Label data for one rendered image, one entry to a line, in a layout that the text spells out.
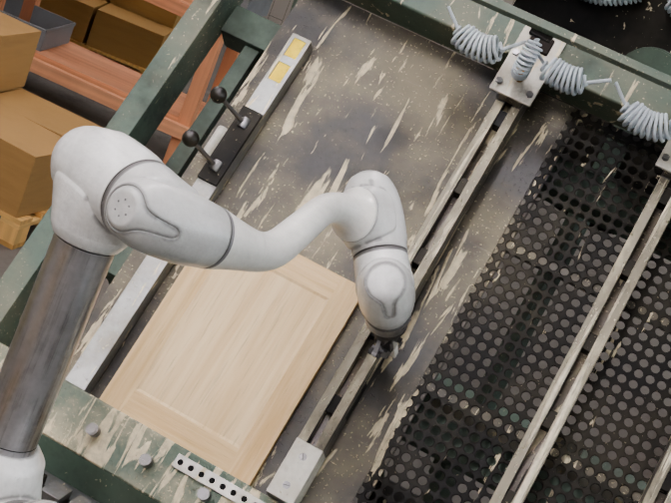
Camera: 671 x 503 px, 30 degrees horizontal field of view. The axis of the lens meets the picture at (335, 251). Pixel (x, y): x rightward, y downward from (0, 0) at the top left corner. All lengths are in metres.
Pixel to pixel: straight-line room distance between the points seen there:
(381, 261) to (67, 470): 0.86
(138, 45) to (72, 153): 6.69
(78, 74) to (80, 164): 5.44
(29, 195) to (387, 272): 3.42
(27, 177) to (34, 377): 3.39
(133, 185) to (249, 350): 0.94
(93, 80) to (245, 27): 4.31
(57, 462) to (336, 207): 0.87
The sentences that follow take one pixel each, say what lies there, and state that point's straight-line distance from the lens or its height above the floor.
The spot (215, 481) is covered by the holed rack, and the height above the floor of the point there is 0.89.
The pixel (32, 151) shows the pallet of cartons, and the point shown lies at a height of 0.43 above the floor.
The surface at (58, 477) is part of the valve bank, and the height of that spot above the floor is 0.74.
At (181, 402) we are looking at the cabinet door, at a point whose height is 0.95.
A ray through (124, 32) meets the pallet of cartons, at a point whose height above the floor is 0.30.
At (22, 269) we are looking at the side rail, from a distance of 2.80.
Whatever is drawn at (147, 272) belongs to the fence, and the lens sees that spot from 2.74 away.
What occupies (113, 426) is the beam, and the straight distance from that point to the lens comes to 2.65.
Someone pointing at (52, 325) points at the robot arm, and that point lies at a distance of 2.01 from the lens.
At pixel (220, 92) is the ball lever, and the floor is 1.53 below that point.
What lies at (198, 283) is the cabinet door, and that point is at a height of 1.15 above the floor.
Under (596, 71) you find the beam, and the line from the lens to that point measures 2.84.
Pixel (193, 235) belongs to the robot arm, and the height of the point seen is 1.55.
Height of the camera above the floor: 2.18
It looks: 18 degrees down
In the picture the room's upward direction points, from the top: 23 degrees clockwise
